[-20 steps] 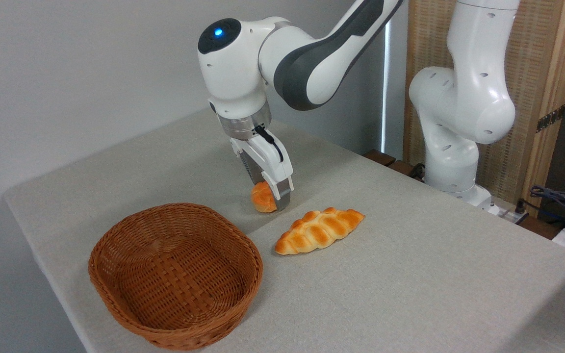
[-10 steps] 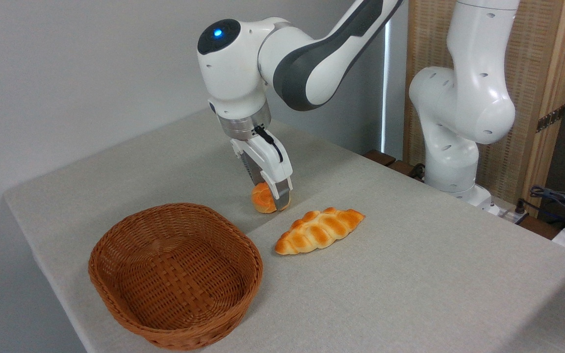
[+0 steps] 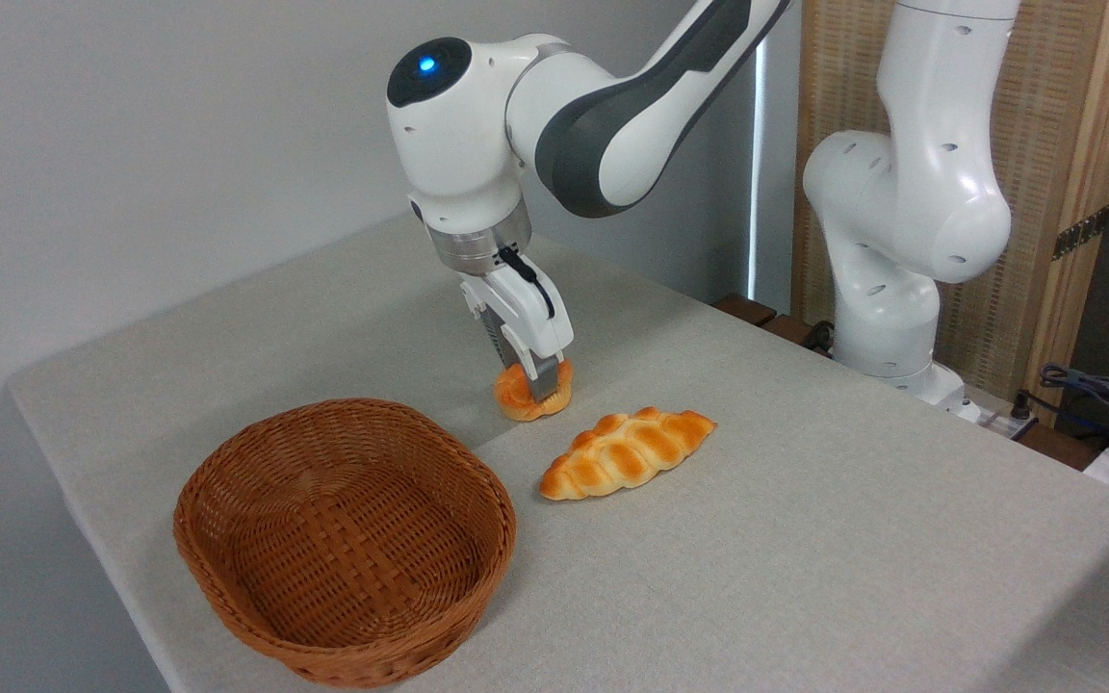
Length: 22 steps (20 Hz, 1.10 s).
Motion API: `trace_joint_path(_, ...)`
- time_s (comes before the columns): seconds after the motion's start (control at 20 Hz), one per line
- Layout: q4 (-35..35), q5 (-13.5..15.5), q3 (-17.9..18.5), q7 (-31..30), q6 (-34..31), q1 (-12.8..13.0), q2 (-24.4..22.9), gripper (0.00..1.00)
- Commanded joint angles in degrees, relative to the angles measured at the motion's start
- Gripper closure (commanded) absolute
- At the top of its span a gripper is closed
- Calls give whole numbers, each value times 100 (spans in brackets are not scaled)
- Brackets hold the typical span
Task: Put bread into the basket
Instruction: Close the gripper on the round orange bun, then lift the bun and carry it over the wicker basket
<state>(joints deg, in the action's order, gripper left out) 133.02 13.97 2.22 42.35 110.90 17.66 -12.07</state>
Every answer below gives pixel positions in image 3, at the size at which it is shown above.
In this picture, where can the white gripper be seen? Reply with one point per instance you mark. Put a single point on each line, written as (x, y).
(533, 322)

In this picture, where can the round knotted bread roll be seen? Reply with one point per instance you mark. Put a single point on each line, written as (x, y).
(514, 395)

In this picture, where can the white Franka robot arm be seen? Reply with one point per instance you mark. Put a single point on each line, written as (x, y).
(458, 144)

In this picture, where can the long braided bread loaf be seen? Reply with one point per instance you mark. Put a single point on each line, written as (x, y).
(627, 452)

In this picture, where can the brown woven wicker basket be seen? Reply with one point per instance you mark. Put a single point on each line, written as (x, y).
(343, 539)

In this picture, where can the grey tablecloth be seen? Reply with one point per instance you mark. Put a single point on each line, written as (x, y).
(805, 539)

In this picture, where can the black screen hinge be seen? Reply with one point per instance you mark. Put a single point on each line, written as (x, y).
(1082, 232)

